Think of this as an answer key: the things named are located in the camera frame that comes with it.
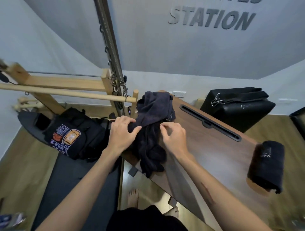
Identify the person's right hand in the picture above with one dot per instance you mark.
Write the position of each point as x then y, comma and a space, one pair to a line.
177, 140

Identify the person's left hand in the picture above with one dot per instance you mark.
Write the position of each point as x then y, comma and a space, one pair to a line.
120, 138

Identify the black printed backpack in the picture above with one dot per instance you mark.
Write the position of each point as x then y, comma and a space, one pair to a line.
88, 133

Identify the person's right forearm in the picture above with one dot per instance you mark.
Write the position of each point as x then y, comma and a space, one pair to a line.
221, 200

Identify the person's left foot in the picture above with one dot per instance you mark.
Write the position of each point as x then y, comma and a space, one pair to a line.
133, 198

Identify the person's foot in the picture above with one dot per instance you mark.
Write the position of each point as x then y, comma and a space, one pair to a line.
172, 212
133, 198

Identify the person's right foot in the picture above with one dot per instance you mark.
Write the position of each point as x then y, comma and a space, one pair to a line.
172, 212

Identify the person's black shorts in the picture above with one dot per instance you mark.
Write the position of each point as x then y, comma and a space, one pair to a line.
145, 221

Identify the brown wooden side table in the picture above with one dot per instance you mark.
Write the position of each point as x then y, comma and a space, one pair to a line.
209, 152

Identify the black padded box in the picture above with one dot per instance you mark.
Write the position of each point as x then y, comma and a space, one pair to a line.
243, 114

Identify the wooden roll bar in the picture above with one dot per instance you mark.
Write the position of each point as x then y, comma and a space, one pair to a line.
59, 92

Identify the chrome tower pole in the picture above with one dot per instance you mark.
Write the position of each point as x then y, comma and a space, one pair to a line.
110, 42

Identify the white wall socket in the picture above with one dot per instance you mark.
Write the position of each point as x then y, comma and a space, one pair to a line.
179, 94

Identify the wooden tower frame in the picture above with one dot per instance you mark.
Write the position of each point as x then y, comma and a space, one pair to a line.
66, 82

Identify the brown blind with black frame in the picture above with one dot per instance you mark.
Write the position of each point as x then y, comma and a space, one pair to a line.
299, 121

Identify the grey wall letters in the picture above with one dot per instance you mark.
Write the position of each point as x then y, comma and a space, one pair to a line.
212, 19

